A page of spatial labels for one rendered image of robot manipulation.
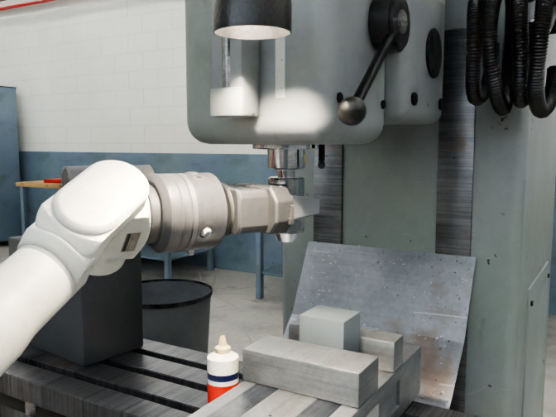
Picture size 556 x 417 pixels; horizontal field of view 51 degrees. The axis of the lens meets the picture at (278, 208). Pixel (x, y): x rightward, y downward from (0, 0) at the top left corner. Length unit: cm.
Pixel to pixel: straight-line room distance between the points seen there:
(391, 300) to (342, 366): 41
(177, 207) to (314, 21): 24
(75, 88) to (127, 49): 95
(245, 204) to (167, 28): 593
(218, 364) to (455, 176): 52
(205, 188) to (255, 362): 22
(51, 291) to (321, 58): 35
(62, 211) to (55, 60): 727
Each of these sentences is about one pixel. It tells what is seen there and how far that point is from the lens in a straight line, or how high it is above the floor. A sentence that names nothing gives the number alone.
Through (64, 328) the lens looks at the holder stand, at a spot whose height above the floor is 101.
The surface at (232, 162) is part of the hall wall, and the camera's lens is 592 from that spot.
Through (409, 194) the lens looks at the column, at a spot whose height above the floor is 122.
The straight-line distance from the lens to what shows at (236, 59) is 63.
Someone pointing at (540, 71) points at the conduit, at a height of 140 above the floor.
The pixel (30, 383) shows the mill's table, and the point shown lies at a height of 96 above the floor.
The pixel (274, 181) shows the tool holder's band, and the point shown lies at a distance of 72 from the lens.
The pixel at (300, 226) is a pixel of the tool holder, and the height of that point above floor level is 121.
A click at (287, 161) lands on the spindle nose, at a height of 129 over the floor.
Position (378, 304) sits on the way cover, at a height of 103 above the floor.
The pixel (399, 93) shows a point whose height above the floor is 138.
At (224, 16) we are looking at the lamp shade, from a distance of 54.
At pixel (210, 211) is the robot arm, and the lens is 64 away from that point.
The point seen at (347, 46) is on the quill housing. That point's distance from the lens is 66.
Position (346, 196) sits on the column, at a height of 121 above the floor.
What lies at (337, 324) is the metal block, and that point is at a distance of 71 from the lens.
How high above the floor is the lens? 131
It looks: 6 degrees down
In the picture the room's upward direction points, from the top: straight up
